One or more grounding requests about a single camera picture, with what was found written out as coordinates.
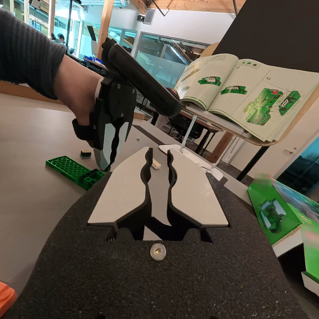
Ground person's left forearm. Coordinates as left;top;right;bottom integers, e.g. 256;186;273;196
0;8;67;101

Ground black office chair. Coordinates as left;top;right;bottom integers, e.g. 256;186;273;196
171;115;203;140

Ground green toy box with picture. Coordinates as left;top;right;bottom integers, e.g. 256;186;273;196
271;177;319;292

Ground grey desk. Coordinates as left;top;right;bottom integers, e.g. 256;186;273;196
0;92;258;296

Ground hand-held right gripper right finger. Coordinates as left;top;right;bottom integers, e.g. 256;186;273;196
167;149;229;228

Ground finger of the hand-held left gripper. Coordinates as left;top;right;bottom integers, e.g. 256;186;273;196
110;121;132;170
93;123;118;172

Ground large green toy box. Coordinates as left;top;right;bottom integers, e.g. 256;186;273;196
247;179;304;258

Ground white book stand base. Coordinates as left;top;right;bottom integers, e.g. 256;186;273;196
159;144;224;181

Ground black table leg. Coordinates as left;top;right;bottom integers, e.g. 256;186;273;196
235;146;271;182

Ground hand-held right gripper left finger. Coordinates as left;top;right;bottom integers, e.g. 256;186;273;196
88;147;153;231

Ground wooden ceiling post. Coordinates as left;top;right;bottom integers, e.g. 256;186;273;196
96;0;115;64

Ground orange brick separator tool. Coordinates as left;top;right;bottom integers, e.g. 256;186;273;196
0;280;18;310

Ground black board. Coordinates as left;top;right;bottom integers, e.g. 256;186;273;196
213;0;319;73

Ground green studded brick plate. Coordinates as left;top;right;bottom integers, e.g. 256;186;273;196
45;156;106;191

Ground person's left hand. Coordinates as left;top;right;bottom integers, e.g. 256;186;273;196
53;53;101;125

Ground grey air vent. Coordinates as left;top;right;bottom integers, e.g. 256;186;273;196
143;8;156;25

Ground clear book stand leg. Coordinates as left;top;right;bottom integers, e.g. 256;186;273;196
179;115;198;153

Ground open brick instruction booklet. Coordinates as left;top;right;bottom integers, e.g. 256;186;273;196
173;53;319;143

